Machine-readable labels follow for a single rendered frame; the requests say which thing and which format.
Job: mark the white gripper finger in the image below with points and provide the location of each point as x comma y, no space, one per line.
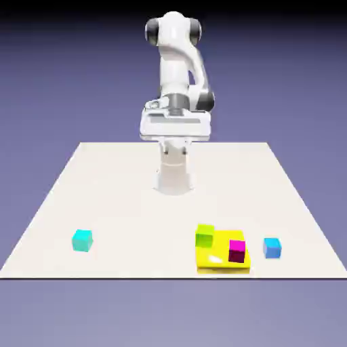
184,147
165,148

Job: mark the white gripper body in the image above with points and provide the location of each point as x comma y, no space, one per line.
175,125

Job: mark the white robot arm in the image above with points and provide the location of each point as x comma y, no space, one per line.
174,70

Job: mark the small green cube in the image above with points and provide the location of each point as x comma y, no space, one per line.
204,235

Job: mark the small magenta cube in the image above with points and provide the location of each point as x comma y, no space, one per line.
237,251

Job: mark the small cyan cube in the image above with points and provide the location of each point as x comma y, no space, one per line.
82,240

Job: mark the small blue cube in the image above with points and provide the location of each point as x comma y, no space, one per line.
272,248

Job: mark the large yellow box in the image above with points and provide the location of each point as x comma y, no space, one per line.
217,257

